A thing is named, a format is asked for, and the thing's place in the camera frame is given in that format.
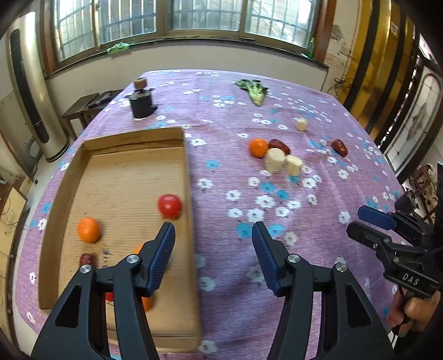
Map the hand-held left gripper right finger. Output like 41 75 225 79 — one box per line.
251 222 395 360

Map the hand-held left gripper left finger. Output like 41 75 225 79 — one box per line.
31 222 176 360

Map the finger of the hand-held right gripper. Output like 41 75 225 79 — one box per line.
347 222 421 258
357 205 430 243

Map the large red tomato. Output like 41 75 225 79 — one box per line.
158 194 182 219

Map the large orange mandarin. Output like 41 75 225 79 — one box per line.
77 217 102 243

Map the shallow cardboard box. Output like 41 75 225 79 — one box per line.
37 127 203 353

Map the person's right hand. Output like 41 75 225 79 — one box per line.
388 294 438 335

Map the wooden chair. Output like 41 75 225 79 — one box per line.
403 163 440 222

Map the patterned glass door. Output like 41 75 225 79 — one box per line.
382 45 443 181

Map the purple floral tablecloth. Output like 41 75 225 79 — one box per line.
16 68 416 360

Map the yellow wooden door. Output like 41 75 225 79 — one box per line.
337 0 416 139

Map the black electric motor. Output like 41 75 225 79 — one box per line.
129 88 158 119

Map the wooden cabinet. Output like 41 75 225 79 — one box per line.
0 173 30 312

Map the tall standing air conditioner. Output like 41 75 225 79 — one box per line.
0 12 70 163

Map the green bok choy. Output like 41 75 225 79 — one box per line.
234 79 270 107

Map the dark wooden side table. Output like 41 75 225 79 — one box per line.
61 89 125 139

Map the black device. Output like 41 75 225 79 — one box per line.
88 91 113 109

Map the green cloth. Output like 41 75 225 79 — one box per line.
106 42 131 55

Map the barred window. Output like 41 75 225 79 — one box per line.
42 0 326 70

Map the dark hanging cable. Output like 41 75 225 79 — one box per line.
334 52 354 101

